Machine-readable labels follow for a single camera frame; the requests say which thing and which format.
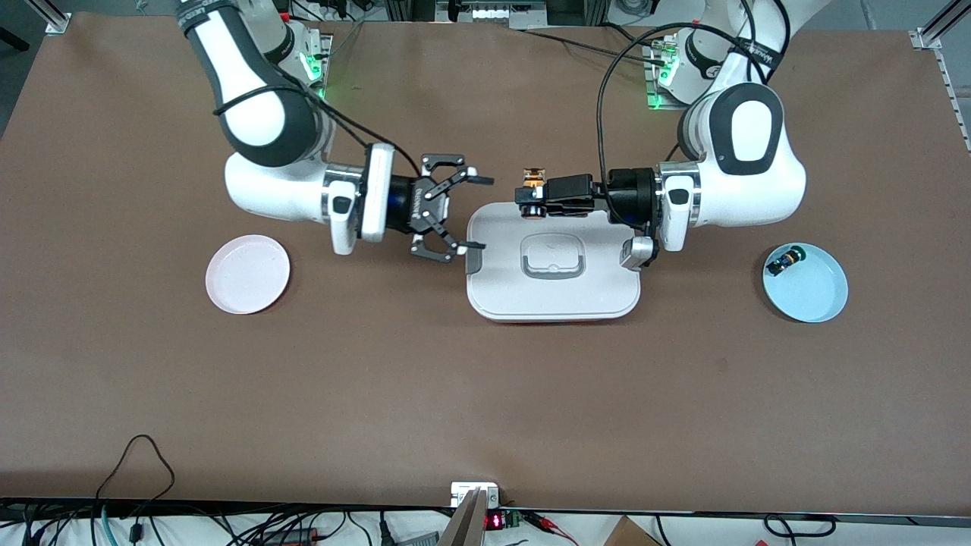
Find grey aluminium mount bar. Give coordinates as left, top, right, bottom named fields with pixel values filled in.
left=438, top=489, right=489, bottom=546

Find dark aluminium frame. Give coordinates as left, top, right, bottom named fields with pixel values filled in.
left=383, top=0, right=608, bottom=30

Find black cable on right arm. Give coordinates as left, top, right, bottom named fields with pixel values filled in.
left=212, top=83, right=422, bottom=179

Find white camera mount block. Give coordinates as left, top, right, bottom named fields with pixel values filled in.
left=451, top=482, right=500, bottom=507

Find red clip test leads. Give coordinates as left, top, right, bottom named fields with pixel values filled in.
left=523, top=512, right=577, bottom=545

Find silver aluminium corner post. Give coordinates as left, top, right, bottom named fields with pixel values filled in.
left=27, top=0, right=73, bottom=35
left=910, top=0, right=971, bottom=50

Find white lidded box grey clips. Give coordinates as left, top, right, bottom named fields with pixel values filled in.
left=465, top=203, right=642, bottom=325

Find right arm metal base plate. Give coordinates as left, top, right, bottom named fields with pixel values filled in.
left=303, top=34, right=333, bottom=99

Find silver table side rail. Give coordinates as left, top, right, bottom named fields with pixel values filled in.
left=937, top=45, right=971, bottom=152

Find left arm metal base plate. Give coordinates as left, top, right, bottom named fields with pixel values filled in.
left=645, top=38, right=683, bottom=112

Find pink round plate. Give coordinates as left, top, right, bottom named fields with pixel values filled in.
left=205, top=234, right=291, bottom=315

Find black coiled cable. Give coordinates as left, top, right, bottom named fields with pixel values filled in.
left=762, top=513, right=837, bottom=541

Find black cable across table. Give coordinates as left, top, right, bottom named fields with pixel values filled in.
left=523, top=29, right=668, bottom=65

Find light blue round plate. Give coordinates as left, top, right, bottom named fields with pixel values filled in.
left=762, top=242, right=849, bottom=324

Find thin black looped cable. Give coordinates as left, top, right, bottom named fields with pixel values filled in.
left=95, top=435, right=177, bottom=509

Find white lit device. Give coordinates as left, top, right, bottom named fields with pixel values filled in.
left=470, top=4, right=547, bottom=22

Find brown cardboard piece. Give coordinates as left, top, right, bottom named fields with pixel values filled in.
left=603, top=516, right=661, bottom=546

